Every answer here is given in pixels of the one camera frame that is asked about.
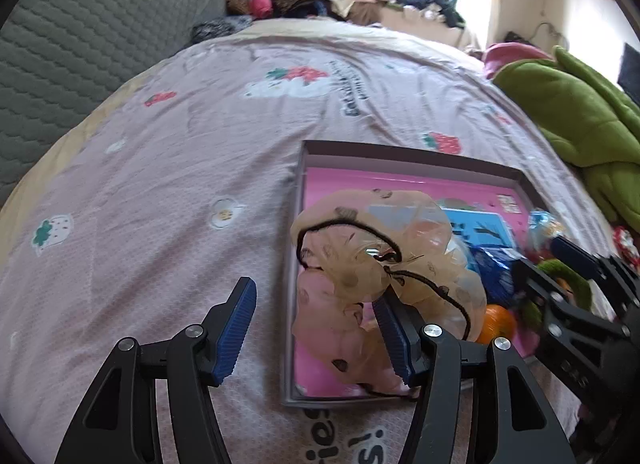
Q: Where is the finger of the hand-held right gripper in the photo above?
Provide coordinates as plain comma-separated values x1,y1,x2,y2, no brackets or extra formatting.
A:
510,259,631,340
547,234,640,310

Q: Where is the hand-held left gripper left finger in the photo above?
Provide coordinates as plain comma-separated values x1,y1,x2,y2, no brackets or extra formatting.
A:
54,276,258,464

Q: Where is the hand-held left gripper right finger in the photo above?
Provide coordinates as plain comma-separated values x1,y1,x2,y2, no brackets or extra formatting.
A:
372,289,576,464

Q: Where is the green fuzzy scrunchie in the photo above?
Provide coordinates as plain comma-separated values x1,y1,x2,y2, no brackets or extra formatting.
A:
520,259,593,327

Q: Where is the red egg-shaped toy packet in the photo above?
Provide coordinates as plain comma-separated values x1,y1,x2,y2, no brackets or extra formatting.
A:
527,210,566,251

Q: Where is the blue snack packet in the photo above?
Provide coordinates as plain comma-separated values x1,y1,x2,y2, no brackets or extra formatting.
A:
472,246,523,305

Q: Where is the sheer beige scrunchie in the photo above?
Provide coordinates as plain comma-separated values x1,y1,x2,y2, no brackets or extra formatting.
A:
290,188,488,400

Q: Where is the grey cardboard box tray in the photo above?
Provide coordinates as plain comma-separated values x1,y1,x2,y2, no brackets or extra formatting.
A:
281,140,551,410

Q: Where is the small red doll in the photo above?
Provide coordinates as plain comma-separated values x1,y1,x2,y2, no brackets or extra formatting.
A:
614,225,640,265

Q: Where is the green blanket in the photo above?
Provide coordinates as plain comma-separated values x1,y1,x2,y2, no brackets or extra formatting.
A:
492,46,640,235

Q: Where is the black television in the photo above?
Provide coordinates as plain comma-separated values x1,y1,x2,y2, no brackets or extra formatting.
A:
617,43,640,105

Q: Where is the pink cushion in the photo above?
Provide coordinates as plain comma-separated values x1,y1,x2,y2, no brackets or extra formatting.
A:
482,41,553,80

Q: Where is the dark patterned cloth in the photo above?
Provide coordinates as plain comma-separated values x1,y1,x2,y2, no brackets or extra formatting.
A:
191,15,253,44

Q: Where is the grey quilted headboard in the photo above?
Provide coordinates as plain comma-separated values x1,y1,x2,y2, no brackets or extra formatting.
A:
0,0,228,205

